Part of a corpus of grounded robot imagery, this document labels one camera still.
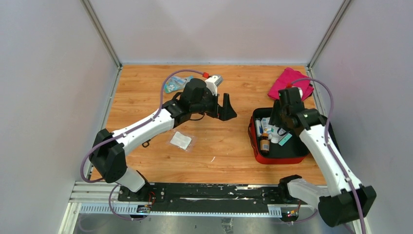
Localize brown medicine bottle orange cap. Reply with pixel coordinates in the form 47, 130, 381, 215
260, 133, 270, 155

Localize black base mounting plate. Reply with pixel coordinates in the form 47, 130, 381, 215
117, 183, 305, 215

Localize pink folded cloth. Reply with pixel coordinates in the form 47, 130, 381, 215
267, 67, 314, 100

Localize red black medicine kit case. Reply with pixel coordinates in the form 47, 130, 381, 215
247, 108, 327, 164

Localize small green box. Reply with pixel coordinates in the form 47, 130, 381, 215
216, 76, 223, 86

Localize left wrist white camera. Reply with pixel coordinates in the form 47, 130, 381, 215
205, 75, 219, 96

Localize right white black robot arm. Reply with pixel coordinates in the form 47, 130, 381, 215
271, 87, 377, 228

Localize clear bag white gauze pad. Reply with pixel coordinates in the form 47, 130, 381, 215
167, 130, 197, 153

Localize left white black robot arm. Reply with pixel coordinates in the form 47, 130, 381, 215
88, 75, 237, 201

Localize small white plastic bottle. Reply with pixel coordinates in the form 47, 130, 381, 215
271, 126, 283, 144

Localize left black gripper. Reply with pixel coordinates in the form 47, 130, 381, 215
190, 88, 237, 121

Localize black handled scissors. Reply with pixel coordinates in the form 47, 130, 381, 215
141, 139, 150, 148

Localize white blue bandage roll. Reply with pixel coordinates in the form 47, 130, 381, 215
254, 118, 263, 137

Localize clear bag teal header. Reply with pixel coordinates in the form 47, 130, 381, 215
278, 133, 292, 146

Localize blue white mask packet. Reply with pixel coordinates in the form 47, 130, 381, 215
164, 76, 193, 94

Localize white blue swab packet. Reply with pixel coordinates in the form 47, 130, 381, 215
261, 117, 274, 134

